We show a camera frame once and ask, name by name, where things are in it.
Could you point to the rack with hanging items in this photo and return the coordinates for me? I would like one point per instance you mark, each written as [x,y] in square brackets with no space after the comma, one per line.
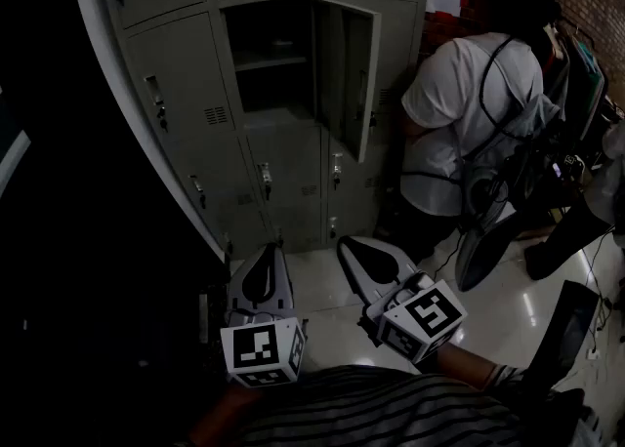
[583,74]

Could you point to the grey metal locker cabinet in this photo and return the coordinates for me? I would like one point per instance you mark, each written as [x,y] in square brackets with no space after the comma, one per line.
[171,93]

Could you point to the person's striped shirt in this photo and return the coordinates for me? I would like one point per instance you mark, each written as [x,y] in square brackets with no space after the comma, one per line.
[381,411]

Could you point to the small white power adapter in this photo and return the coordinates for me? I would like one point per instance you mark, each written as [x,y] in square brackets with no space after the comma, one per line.
[593,353]

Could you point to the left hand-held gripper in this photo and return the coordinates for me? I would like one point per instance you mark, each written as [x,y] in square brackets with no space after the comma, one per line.
[254,352]

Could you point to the person's right forearm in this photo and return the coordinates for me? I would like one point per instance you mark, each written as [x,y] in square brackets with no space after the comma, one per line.
[464,367]

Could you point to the grey locker door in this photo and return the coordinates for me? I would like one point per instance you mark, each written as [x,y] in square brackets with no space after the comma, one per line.
[349,74]

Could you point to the person's left forearm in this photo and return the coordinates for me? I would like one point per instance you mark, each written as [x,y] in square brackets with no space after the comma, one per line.
[222,411]

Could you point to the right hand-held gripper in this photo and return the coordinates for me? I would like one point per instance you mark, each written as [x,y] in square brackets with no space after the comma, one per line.
[425,318]

